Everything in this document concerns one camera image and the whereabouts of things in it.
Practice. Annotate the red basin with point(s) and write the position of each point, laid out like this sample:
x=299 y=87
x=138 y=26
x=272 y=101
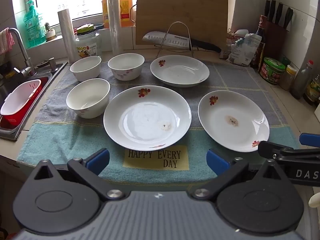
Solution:
x=12 y=121

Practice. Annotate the short plastic wrap roll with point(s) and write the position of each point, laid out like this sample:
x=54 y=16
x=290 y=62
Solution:
x=67 y=37

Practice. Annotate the red and white packet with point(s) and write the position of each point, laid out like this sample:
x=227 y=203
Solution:
x=230 y=43

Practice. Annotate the orange cooking oil jug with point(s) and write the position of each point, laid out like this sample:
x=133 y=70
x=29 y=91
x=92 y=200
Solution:
x=126 y=10

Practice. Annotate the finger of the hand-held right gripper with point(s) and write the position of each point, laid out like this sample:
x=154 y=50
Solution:
x=310 y=140
x=270 y=149

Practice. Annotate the person's right hand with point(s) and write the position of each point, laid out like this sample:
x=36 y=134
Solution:
x=314 y=201

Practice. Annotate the steel sink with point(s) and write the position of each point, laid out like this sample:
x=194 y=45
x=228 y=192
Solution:
x=58 y=66

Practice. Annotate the white colander basket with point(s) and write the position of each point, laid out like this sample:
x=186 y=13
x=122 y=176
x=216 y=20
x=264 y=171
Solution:
x=20 y=100

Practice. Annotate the green lid sauce jar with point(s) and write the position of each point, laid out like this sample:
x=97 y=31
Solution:
x=272 y=72

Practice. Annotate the metal faucet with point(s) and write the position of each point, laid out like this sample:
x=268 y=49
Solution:
x=21 y=45

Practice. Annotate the tall plastic wrap roll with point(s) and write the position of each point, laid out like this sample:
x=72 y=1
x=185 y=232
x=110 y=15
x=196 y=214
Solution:
x=113 y=17

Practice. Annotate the glass jar with yellow lid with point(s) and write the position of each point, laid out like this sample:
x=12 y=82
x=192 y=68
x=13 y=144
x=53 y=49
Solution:
x=87 y=46

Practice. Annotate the glass bottle with red cap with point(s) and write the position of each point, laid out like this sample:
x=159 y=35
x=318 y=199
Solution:
x=301 y=82

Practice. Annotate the small potted plant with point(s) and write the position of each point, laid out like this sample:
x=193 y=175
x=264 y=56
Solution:
x=50 y=33

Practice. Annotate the white bowl with flower print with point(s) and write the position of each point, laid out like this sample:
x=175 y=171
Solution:
x=126 y=66

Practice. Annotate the green detergent bottle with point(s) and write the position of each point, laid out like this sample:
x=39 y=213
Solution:
x=33 y=27

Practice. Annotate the pink cloth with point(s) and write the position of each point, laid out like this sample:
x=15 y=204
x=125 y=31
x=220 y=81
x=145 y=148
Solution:
x=6 y=42

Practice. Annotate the white plastic bag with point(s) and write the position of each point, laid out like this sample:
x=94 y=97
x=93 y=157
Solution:
x=243 y=47

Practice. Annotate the dark soy sauce bottle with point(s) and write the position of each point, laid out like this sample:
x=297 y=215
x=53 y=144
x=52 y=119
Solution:
x=261 y=32

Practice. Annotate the grey and teal towel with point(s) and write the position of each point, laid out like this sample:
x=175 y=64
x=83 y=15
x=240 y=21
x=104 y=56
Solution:
x=225 y=80

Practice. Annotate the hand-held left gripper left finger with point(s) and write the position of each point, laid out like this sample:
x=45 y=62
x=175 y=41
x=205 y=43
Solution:
x=98 y=158

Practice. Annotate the yellow lid spice jar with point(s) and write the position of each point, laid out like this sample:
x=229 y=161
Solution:
x=287 y=80

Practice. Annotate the green cap bottle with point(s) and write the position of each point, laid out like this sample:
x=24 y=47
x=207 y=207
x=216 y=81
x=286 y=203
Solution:
x=287 y=61

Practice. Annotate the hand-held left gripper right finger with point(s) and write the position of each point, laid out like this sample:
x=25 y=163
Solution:
x=216 y=162

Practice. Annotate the knife block with black knives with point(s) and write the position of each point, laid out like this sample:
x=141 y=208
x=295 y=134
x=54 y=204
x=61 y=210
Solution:
x=277 y=37

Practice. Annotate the large white flower plate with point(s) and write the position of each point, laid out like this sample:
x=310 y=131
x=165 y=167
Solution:
x=147 y=122

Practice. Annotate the bamboo cutting board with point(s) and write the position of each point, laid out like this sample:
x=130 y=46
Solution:
x=180 y=10

